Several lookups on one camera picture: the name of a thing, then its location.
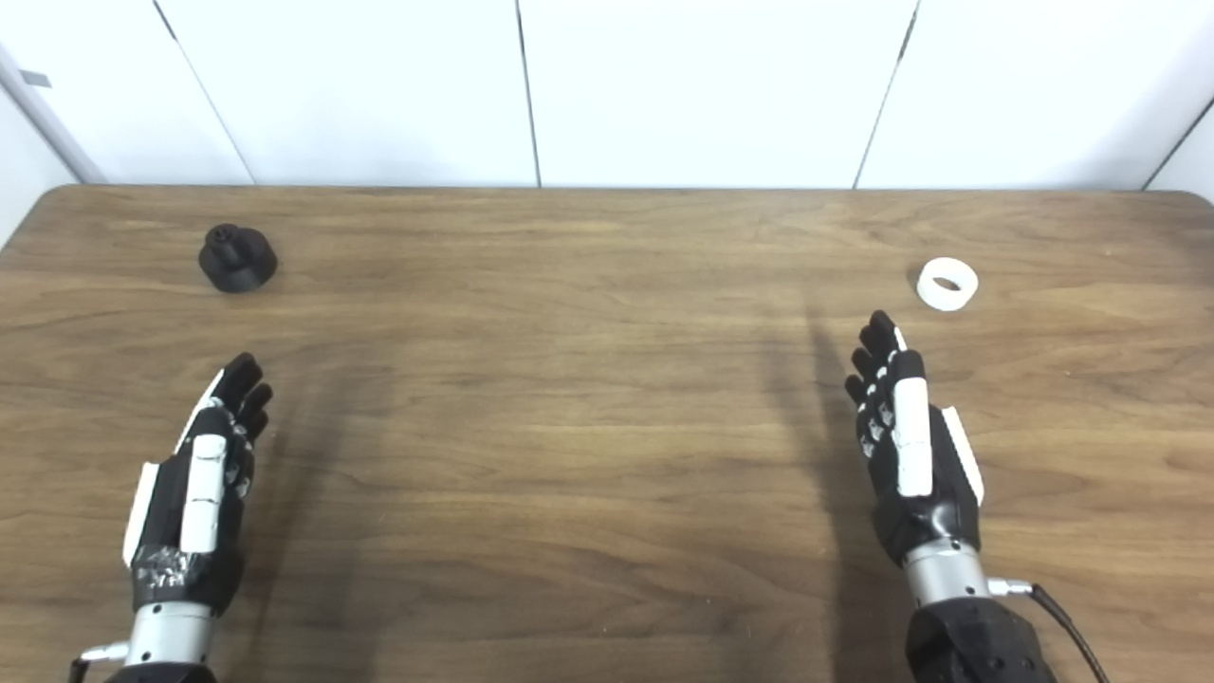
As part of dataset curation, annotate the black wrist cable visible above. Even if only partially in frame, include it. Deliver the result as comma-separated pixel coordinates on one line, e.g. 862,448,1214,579
68,643,130,683
986,577,1111,683

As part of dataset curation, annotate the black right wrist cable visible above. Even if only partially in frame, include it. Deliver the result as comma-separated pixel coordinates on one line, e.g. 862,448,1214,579
986,577,1111,683

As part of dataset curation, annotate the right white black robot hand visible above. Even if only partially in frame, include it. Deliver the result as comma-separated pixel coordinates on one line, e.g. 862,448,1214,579
844,310,985,568

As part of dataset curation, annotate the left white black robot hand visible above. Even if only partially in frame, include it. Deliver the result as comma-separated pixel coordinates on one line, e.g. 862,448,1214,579
121,353,274,618

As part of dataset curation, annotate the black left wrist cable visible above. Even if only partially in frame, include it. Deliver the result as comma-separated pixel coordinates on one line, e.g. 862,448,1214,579
68,643,130,683

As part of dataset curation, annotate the round black stepped part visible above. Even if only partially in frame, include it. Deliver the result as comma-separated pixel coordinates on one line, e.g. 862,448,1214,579
198,224,279,293

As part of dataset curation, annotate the white plastic ring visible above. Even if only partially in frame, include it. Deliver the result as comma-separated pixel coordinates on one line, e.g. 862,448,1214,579
916,257,980,312

